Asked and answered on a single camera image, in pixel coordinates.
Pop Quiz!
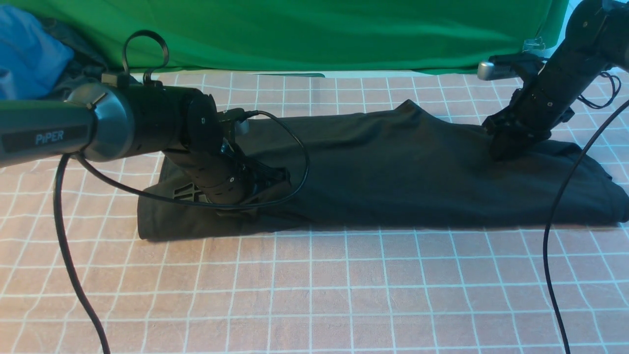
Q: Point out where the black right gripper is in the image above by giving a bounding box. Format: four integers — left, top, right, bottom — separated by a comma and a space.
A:
482, 88, 574, 160

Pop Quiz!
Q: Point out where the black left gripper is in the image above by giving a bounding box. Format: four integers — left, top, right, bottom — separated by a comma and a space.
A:
216, 143, 291, 217

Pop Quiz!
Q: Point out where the dark gray long-sleeve shirt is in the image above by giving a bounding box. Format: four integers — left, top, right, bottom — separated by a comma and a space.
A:
137, 100, 629, 241

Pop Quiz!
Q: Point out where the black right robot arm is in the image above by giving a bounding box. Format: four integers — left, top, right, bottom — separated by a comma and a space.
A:
478, 0, 629, 160

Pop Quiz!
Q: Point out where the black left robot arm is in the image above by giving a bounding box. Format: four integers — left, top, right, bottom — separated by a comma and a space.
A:
0, 83, 295, 213

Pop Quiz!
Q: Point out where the clear binder clip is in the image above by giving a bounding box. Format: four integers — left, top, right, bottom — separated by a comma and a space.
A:
522, 37, 546, 54

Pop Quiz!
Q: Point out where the green backdrop cloth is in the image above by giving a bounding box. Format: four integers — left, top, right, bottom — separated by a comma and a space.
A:
7, 0, 569, 74

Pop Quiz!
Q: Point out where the pink grid-pattern tablecloth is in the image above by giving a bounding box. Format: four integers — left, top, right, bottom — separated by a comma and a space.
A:
0, 72, 628, 354

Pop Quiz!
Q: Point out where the dark gray crumpled garment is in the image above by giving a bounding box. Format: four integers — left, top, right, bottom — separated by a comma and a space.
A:
37, 17, 114, 101

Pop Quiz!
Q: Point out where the blue crumpled garment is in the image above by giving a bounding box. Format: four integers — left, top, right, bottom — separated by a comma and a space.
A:
0, 4, 74, 99

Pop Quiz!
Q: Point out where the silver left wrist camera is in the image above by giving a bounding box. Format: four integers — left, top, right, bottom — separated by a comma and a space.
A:
218, 108, 258, 140

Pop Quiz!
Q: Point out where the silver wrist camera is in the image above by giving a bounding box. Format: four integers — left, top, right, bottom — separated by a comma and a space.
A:
477, 53, 546, 81
218, 108, 258, 140

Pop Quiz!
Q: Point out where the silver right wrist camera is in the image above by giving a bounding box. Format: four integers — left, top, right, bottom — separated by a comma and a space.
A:
477, 53, 546, 81

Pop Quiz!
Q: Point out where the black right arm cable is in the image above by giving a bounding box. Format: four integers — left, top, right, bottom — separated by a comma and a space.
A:
543, 71, 629, 354

